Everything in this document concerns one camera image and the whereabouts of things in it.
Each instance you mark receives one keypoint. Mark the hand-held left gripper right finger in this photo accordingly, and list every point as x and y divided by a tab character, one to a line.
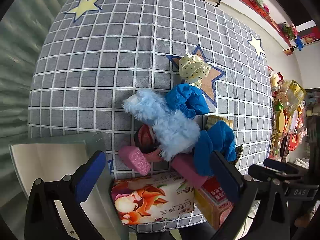
225	177

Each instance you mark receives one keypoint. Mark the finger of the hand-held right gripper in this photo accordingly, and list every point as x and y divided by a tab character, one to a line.
265	171
277	164

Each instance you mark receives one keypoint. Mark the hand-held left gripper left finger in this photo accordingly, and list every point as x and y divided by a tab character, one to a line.
91	177

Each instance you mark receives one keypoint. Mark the leopard print scrunchie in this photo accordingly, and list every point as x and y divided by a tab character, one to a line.
238	152

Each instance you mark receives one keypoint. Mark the long pink foam block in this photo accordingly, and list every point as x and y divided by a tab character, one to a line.
187	167

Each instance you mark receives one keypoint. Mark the blue shoe cover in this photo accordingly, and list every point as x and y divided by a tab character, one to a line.
187	100
215	140

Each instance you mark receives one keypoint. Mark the white cardboard box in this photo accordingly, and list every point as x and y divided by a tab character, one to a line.
50	160

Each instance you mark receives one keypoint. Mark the short pink foam block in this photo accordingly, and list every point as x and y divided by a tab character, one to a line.
135	158

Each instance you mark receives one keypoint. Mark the pink knit sock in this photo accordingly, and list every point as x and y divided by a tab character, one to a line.
155	156

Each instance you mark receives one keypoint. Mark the light blue fluffy toy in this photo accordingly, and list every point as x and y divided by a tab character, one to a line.
170	130

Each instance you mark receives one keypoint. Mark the cream polka dot scrunchie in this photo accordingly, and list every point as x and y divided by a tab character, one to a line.
192	67

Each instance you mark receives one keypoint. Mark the person's right hand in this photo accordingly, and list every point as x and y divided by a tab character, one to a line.
305	217

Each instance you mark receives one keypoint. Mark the red and yellow carton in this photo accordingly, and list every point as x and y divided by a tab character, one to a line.
212	205

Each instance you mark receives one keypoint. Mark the pile of colourful toys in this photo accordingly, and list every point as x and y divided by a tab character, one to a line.
287	110

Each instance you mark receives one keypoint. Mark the floral tissue pack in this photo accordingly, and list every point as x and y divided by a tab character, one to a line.
150	197

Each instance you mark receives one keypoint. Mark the person's dark trousers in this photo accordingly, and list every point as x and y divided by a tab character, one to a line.
190	233

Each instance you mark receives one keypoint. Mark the grey checked star tablecloth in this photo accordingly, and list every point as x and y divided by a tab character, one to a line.
100	55

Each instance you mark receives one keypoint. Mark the artificial flower bunch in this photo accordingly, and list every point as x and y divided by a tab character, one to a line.
288	30

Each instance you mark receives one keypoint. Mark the red wall shelf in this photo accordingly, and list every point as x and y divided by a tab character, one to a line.
262	15

